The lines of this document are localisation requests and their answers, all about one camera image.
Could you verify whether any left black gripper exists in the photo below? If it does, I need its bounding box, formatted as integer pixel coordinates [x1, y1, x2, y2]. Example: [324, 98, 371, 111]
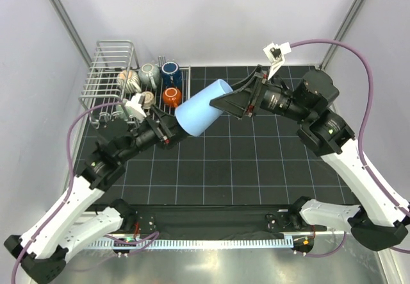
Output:
[117, 104, 194, 163]

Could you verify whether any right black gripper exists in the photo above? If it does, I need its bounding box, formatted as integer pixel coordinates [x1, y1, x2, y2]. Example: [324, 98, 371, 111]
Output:
[209, 65, 311, 124]

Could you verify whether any light blue plastic cup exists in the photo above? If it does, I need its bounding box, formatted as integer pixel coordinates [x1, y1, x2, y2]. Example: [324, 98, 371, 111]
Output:
[175, 79, 233, 137]

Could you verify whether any orange black ceramic mug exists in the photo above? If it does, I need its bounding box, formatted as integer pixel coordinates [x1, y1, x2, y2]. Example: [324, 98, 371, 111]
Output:
[162, 87, 182, 108]

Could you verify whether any small tan ceramic cup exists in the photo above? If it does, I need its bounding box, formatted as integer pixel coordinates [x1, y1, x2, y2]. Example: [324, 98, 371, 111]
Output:
[142, 91, 156, 110]

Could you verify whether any mint green plastic cup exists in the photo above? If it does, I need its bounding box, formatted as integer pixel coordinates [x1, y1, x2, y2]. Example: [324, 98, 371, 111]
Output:
[113, 104, 128, 120]

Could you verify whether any dark blue mug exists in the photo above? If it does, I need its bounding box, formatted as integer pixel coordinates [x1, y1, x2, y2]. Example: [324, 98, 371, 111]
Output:
[161, 62, 183, 88]

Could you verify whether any beige ribbed ceramic mug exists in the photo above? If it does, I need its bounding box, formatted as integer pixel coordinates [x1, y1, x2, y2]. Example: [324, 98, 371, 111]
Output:
[116, 70, 142, 94]

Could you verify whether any grey speckled round mug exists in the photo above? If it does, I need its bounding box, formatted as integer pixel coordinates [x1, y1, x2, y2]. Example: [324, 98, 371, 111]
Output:
[138, 63, 161, 90]

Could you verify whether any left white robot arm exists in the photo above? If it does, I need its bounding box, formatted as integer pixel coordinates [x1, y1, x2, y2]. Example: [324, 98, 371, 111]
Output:
[4, 106, 188, 283]

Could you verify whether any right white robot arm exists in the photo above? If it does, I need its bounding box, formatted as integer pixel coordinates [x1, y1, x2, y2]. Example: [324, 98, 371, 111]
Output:
[209, 66, 409, 251]

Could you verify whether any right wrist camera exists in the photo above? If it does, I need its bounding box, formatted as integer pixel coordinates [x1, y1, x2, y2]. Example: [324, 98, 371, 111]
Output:
[263, 42, 291, 79]

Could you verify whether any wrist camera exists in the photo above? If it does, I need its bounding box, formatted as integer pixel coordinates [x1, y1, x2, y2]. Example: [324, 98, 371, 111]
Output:
[124, 93, 147, 121]
[263, 42, 291, 79]

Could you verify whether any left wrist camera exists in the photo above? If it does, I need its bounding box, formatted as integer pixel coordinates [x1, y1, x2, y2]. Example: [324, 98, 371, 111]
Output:
[124, 93, 147, 121]

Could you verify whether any metal wire dish rack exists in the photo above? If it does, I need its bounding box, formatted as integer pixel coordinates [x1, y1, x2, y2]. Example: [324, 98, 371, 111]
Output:
[79, 40, 191, 129]

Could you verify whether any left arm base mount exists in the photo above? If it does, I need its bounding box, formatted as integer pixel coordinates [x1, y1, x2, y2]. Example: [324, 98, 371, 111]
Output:
[131, 212, 156, 235]

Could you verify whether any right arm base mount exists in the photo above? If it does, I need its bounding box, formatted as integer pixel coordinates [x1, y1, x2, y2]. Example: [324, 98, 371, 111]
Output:
[265, 209, 293, 233]

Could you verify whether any slotted cable duct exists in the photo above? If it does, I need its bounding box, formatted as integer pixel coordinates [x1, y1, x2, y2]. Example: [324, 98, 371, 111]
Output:
[85, 236, 293, 251]

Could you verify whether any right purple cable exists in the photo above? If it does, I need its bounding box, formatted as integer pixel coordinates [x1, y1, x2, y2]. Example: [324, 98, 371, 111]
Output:
[288, 38, 410, 259]

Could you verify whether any purple cable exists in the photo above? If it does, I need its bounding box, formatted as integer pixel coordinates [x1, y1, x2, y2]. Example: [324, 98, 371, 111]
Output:
[11, 99, 161, 284]
[288, 38, 410, 259]

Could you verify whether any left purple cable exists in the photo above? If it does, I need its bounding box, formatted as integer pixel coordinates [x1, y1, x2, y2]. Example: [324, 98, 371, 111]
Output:
[11, 99, 161, 284]

